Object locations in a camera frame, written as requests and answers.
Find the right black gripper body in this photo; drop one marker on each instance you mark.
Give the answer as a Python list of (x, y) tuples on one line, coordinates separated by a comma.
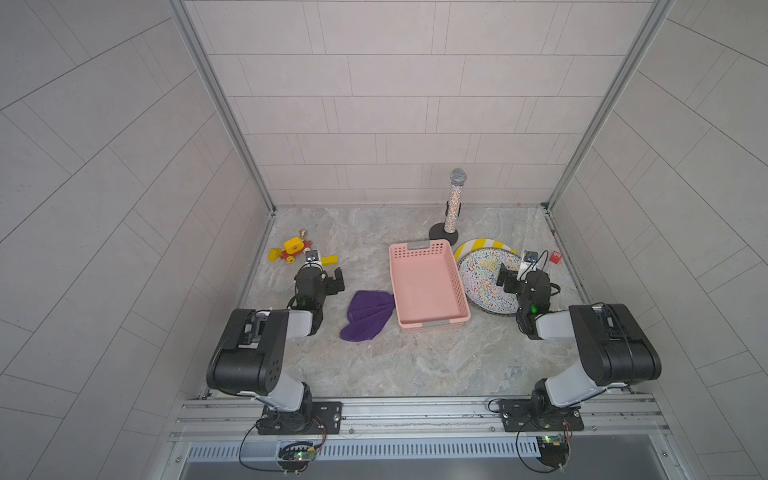
[(510, 286)]

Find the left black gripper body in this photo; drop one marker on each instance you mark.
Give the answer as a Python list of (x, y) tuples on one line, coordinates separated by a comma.
[(330, 280)]

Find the purple cloth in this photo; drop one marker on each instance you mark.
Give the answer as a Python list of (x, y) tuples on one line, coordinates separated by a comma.
[(367, 314)]

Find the yellow white striped plate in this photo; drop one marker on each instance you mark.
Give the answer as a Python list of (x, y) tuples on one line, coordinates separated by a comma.
[(480, 243)]

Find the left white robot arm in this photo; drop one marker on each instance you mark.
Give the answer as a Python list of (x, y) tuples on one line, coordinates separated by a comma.
[(248, 359)]

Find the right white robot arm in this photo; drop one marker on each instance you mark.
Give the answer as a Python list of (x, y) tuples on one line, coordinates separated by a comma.
[(613, 350)]

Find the yellow toy block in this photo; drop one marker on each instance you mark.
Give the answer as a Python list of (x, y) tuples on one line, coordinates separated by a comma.
[(329, 260)]

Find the yellow red toy car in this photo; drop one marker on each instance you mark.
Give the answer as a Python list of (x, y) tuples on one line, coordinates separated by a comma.
[(290, 250)]

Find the pink plastic dish rack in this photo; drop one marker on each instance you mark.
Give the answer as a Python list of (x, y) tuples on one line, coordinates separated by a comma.
[(427, 288)]

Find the sprinkle-filled microphone on stand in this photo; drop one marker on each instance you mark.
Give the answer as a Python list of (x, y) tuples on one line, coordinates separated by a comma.
[(447, 230)]

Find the right circuit board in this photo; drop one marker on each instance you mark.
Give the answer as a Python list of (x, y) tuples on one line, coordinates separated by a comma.
[(554, 451)]

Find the circuit board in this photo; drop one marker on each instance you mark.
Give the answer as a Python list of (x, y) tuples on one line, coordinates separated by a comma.
[(554, 451), (295, 457)]

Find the left circuit board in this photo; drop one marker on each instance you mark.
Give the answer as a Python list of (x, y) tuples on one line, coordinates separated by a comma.
[(295, 457)]

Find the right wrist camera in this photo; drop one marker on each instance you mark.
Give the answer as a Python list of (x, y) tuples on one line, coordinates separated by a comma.
[(528, 264)]

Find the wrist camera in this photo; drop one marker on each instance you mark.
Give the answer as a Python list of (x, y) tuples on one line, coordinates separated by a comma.
[(528, 264), (312, 257)]

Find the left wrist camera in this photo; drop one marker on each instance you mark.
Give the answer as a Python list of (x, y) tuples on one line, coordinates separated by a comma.
[(312, 257)]

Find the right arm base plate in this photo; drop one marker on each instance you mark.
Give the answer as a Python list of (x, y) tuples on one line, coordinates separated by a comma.
[(525, 415)]

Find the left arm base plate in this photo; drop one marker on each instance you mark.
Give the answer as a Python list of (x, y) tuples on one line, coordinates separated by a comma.
[(324, 416)]

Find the aluminium front rail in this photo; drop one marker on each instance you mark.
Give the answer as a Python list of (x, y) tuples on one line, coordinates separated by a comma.
[(229, 419)]

